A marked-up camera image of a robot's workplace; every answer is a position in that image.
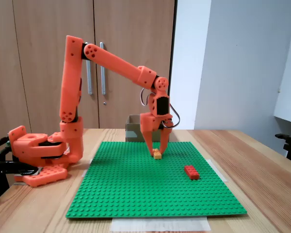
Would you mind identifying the black table clamp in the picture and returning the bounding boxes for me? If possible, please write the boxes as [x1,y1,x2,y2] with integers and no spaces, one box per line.
[0,161,41,204]

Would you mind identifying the open cardboard box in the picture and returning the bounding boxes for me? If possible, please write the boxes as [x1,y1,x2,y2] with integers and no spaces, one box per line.
[125,114,171,143]

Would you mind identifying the short masking tape strip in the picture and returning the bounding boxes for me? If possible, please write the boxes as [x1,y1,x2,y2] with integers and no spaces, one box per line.
[207,159,228,183]

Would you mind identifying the wooden cabinet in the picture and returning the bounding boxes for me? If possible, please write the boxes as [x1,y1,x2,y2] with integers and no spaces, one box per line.
[0,0,178,129]

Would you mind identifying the green lego baseplate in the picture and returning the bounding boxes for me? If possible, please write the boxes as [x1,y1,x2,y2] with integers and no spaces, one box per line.
[65,141,247,219]

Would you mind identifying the long masking tape strip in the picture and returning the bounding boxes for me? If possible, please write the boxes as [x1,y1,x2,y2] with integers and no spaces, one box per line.
[111,216,211,233]

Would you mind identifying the silver cabinet door handle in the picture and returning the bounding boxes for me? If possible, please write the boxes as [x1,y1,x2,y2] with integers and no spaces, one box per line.
[99,42,107,96]
[85,60,93,96]

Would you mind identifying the small masking tape strip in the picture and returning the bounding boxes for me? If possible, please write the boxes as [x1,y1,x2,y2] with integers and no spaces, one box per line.
[81,158,94,178]

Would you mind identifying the red lego block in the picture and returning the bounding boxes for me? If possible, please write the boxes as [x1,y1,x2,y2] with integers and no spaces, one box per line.
[184,165,200,181]

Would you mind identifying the thin servo cable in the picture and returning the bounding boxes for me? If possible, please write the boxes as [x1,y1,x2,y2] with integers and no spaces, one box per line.
[139,87,181,129]

